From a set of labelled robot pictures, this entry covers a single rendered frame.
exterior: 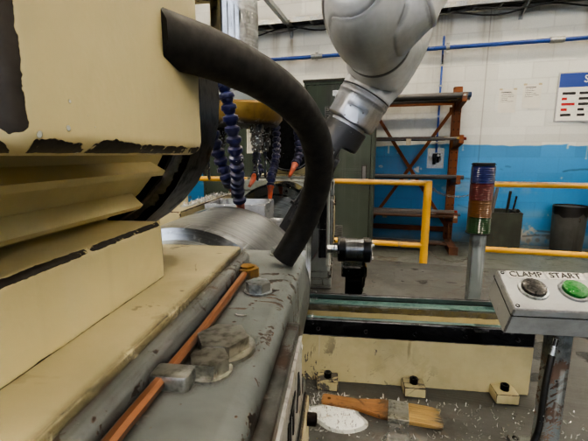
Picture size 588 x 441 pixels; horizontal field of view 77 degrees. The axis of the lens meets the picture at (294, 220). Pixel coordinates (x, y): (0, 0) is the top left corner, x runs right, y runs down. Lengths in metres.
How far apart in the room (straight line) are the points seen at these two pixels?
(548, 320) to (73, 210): 0.54
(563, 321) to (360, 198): 3.27
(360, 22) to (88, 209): 0.38
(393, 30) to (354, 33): 0.05
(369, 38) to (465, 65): 5.33
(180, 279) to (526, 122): 5.76
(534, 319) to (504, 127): 5.30
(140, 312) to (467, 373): 0.71
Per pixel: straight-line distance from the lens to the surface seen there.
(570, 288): 0.60
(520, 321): 0.57
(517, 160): 5.85
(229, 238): 0.39
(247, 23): 0.76
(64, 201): 0.18
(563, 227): 5.70
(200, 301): 0.19
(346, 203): 3.79
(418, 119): 5.66
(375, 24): 0.49
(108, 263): 0.17
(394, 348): 0.77
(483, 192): 1.08
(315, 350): 0.77
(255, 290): 0.22
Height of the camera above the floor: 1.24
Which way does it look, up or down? 10 degrees down
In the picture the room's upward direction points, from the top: straight up
